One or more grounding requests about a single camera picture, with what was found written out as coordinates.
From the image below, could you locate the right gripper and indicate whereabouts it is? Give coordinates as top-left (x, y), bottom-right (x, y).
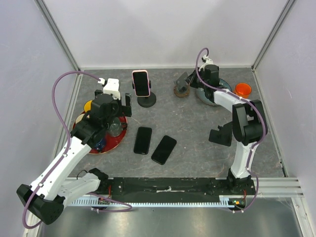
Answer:
top-left (184, 67), bottom-right (208, 89)

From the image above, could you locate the copper base phone stand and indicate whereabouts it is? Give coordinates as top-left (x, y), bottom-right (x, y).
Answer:
top-left (173, 72), bottom-right (190, 98)

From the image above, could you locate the black round phone stand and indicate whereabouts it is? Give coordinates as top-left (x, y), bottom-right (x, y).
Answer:
top-left (137, 80), bottom-right (157, 108)

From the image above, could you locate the pink case phone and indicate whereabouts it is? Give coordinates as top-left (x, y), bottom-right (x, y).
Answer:
top-left (132, 70), bottom-right (150, 97)

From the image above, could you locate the black phone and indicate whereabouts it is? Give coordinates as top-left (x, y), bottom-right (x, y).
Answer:
top-left (151, 135), bottom-right (177, 165)
top-left (133, 126), bottom-right (152, 155)

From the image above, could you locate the black wedge phone stand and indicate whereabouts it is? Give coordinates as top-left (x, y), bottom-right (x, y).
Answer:
top-left (208, 122), bottom-right (233, 147)

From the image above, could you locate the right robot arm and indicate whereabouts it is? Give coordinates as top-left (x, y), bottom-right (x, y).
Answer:
top-left (186, 64), bottom-right (268, 195)

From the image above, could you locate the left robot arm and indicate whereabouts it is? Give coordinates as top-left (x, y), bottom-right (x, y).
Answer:
top-left (16, 92), bottom-right (132, 225)

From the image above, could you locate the blue ceramic plate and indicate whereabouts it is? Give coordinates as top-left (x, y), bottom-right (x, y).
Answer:
top-left (196, 79), bottom-right (232, 106)

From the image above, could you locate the yellow mug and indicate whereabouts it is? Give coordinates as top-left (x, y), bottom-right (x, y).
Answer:
top-left (83, 100), bottom-right (92, 113)

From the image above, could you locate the dark green mug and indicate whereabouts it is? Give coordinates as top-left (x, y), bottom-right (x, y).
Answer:
top-left (107, 118), bottom-right (127, 137)

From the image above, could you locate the cream mug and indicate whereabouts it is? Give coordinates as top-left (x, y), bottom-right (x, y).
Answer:
top-left (75, 114), bottom-right (84, 124)

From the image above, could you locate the red round tray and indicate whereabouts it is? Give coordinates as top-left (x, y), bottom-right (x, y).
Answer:
top-left (71, 110), bottom-right (128, 155)

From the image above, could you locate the blue mug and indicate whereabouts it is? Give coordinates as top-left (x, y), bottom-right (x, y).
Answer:
top-left (94, 138), bottom-right (106, 153)

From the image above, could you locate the orange mug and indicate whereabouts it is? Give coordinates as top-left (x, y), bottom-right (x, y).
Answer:
top-left (234, 82), bottom-right (252, 99)

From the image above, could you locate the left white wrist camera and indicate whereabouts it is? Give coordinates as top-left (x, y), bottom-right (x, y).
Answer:
top-left (98, 78), bottom-right (121, 100)

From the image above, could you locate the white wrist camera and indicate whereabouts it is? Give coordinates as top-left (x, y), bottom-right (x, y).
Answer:
top-left (98, 78), bottom-right (121, 100)
top-left (198, 55), bottom-right (214, 72)

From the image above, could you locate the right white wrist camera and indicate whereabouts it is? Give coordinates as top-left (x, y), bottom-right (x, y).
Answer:
top-left (198, 55), bottom-right (214, 72)

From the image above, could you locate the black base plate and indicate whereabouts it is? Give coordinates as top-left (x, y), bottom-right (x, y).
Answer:
top-left (95, 177), bottom-right (255, 203)

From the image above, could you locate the grey cable duct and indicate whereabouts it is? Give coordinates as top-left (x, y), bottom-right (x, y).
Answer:
top-left (69, 196), bottom-right (246, 208)

